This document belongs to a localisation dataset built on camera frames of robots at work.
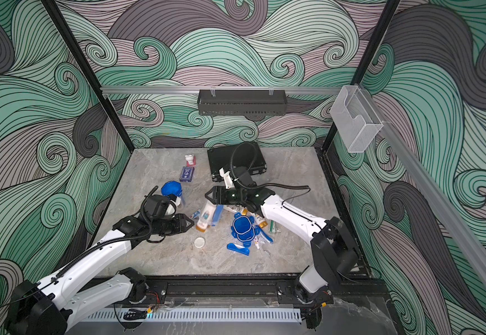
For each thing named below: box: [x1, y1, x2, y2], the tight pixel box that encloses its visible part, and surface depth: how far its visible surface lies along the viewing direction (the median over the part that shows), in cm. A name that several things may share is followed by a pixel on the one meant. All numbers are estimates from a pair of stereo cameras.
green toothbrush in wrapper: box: [268, 219, 282, 234], surface depth 90 cm
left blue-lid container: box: [160, 180, 183, 197], surface depth 89 cm
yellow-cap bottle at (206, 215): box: [195, 199, 217, 233], surface depth 78 cm
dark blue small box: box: [179, 166, 195, 183], surface depth 109 cm
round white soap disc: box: [194, 236, 206, 249], surface depth 87 cm
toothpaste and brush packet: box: [253, 224, 275, 250], surface depth 87 cm
